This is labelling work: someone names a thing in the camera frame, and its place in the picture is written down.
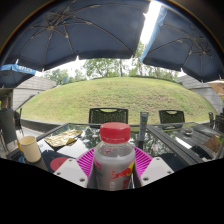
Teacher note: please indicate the navy umbrella with blue valance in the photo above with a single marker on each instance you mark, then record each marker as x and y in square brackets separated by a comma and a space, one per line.
[186, 50]

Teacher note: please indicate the large navy patio umbrella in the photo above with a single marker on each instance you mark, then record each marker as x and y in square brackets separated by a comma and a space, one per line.
[83, 30]

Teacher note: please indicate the grey umbrella pole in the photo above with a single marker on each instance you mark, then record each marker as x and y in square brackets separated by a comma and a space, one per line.
[143, 125]

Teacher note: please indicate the narrow dark mesh-back chair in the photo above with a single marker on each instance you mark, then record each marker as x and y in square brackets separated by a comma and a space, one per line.
[171, 116]

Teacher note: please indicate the grey wicker chair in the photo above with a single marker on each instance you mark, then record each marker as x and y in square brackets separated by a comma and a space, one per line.
[7, 125]

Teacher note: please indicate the navy umbrella with lettered trim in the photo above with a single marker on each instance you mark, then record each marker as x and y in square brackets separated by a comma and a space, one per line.
[13, 75]

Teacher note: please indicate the person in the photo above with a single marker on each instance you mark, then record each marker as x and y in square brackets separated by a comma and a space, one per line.
[4, 101]

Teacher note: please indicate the golden foil wrapper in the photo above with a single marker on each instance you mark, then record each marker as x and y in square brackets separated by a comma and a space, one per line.
[61, 138]

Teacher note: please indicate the red-capped clear drink bottle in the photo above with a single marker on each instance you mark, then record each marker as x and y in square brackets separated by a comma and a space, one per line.
[111, 163]

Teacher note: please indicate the dark slim chair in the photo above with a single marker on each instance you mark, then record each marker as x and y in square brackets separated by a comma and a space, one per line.
[18, 118]

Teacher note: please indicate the wide dark mesh-back chair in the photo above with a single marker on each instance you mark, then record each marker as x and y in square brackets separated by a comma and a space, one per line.
[108, 116]

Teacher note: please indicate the flat round red coaster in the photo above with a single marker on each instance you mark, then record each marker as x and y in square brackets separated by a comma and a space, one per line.
[58, 163]

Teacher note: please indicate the small round ashtray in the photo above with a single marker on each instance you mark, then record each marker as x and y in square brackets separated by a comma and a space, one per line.
[188, 131]

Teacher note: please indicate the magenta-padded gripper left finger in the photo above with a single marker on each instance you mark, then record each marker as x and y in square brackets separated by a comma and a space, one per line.
[71, 171]

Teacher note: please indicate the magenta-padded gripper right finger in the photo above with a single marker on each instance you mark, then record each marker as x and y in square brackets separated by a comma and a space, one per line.
[155, 170]

